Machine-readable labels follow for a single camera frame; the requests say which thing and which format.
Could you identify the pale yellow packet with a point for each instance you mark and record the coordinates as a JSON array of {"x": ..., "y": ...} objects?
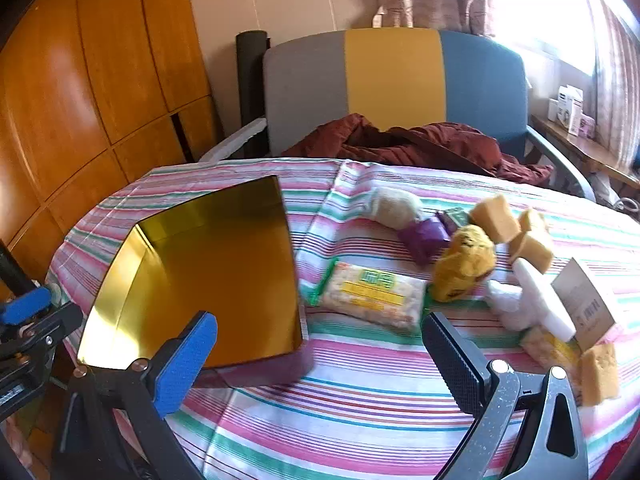
[{"x": 550, "y": 352}]

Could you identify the yellow plush toy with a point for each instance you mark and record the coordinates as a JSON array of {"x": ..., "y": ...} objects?
[{"x": 465, "y": 260}]

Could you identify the striped bedsheet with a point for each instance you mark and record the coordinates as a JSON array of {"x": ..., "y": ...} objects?
[{"x": 350, "y": 400}]

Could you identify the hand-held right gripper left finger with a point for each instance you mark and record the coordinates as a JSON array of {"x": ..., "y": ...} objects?
[{"x": 182, "y": 365}]

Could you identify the tall white carton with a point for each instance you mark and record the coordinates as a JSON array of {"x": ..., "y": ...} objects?
[{"x": 570, "y": 107}]

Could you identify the white plastic wrapped item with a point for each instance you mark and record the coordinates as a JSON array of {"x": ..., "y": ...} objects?
[{"x": 542, "y": 295}]

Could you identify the clear snack packet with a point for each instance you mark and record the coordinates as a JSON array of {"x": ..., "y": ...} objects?
[{"x": 370, "y": 295}]

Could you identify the grey yellow blue armchair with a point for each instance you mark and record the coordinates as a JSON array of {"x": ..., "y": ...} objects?
[{"x": 395, "y": 75}]

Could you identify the dark red jacket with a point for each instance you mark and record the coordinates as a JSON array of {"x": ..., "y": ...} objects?
[{"x": 425, "y": 145}]

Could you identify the red cloth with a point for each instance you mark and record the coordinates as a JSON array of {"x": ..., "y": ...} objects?
[{"x": 612, "y": 462}]

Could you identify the wooden wardrobe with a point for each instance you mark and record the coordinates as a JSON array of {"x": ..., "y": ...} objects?
[{"x": 75, "y": 85}]

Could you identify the wooden shelf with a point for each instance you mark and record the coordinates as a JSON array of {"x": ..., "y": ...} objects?
[{"x": 590, "y": 152}]

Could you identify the small green white box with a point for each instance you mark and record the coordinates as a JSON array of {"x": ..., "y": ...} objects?
[{"x": 457, "y": 217}]

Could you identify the window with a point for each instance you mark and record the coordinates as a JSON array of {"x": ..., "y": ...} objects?
[{"x": 540, "y": 5}]

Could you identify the small white carton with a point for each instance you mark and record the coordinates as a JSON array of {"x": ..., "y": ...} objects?
[{"x": 553, "y": 110}]

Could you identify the pink carton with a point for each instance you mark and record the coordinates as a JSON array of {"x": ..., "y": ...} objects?
[{"x": 587, "y": 127}]

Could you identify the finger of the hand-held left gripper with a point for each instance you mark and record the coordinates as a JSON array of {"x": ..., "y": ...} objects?
[
  {"x": 50, "y": 325},
  {"x": 22, "y": 307}
]

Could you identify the purple packet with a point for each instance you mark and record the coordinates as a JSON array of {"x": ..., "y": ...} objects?
[{"x": 425, "y": 237}]

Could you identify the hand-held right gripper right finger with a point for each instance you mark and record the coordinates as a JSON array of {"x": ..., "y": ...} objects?
[{"x": 452, "y": 360}]

